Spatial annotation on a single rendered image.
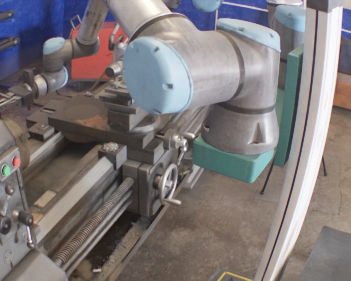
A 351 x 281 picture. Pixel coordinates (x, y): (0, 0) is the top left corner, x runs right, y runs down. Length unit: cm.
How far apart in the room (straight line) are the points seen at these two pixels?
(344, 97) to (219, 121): 424
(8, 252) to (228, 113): 84
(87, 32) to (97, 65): 333
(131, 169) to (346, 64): 379
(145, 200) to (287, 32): 116
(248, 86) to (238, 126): 10
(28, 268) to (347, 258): 120
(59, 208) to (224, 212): 164
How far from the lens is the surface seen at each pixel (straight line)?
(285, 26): 129
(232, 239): 281
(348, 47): 519
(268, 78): 88
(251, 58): 83
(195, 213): 300
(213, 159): 94
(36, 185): 201
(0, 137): 122
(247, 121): 90
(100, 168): 190
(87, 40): 158
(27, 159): 155
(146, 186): 201
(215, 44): 79
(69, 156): 223
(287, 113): 100
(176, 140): 203
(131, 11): 88
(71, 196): 172
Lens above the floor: 184
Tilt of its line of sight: 27 degrees down
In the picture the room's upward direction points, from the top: 2 degrees clockwise
